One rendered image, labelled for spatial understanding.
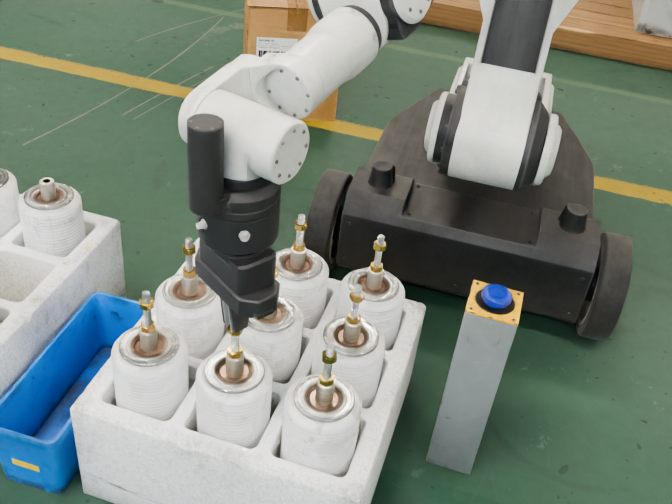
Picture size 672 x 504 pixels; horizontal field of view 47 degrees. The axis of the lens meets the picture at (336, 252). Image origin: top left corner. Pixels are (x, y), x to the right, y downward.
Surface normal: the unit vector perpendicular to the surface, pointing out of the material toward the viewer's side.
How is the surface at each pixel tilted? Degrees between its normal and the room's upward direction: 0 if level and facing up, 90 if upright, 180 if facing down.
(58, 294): 90
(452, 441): 90
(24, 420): 88
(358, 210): 45
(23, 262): 90
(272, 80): 102
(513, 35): 61
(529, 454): 0
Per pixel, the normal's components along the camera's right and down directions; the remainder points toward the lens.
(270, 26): 0.08, 0.61
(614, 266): -0.08, -0.40
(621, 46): -0.26, 0.56
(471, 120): -0.14, -0.08
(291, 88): -0.55, 0.62
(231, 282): -0.76, 0.33
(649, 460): 0.10, -0.79
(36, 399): 0.96, 0.21
